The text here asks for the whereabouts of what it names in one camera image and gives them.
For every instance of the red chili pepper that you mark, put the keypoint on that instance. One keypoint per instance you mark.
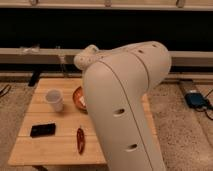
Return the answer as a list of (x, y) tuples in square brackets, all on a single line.
[(80, 140)]

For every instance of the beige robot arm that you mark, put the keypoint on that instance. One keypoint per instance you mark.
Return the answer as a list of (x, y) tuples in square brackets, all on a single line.
[(114, 82)]

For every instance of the black table leg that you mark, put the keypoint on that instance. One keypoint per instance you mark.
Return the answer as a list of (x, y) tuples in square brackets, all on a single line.
[(34, 78)]

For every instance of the black eraser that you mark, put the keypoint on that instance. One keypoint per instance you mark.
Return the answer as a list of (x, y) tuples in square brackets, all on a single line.
[(43, 130)]

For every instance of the translucent plastic cup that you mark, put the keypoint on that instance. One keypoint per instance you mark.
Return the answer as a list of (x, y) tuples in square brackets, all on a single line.
[(55, 99)]

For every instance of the orange round plate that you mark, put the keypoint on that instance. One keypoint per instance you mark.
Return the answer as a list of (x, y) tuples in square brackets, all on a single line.
[(76, 95)]

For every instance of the blue device on floor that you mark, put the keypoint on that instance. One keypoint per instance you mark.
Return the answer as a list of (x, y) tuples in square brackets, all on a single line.
[(195, 100)]

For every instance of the pale block on plate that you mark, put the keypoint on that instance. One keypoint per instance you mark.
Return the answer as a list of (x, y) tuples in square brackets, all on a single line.
[(81, 99)]

